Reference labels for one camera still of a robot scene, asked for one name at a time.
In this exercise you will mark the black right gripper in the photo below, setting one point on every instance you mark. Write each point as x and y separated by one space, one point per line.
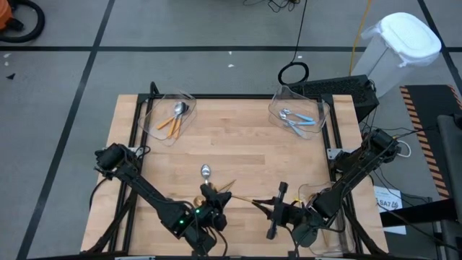
288 215

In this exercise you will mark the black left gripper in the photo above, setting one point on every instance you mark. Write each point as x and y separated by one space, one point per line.
213 213

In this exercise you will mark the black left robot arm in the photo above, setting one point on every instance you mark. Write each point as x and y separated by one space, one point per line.
151 196

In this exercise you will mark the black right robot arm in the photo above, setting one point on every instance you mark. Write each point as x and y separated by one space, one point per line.
355 171

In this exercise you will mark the clear plastic bin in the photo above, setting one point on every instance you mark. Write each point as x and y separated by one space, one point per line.
155 108
310 108
335 249

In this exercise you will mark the grey metal mounting plate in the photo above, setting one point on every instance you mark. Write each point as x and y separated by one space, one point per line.
332 151

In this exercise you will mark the white paper sign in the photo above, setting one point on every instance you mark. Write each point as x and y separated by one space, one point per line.
388 204

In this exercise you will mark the black computer tower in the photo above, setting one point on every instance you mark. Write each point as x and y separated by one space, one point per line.
346 88

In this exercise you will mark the black metal beam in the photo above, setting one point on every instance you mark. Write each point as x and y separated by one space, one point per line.
418 216

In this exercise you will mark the black mat with hazard stripes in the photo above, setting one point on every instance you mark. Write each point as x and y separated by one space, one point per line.
433 101

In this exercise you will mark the white trash can with bag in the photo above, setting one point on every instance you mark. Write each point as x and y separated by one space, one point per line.
408 36

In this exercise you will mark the black floor scrap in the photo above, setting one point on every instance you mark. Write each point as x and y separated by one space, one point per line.
11 76

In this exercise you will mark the orange vacuum cleaner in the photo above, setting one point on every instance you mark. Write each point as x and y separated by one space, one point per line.
4 16

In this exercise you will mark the grey metal post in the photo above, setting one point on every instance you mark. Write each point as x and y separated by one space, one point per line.
451 162

